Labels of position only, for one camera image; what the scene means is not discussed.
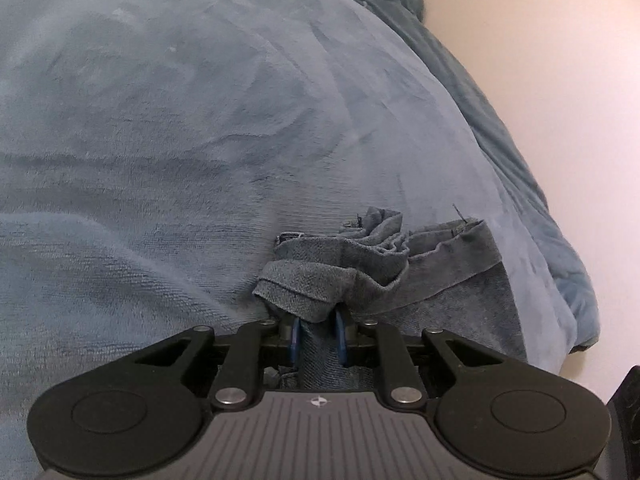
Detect blue denim shorts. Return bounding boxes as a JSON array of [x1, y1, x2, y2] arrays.
[[252, 205, 531, 391]]

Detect light blue fleece blanket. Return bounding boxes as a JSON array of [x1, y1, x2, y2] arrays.
[[0, 0, 601, 480]]

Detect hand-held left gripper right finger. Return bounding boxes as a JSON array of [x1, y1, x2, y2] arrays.
[[332, 307, 506, 408]]

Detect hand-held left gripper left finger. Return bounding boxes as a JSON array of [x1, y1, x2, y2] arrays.
[[132, 315, 303, 408]]

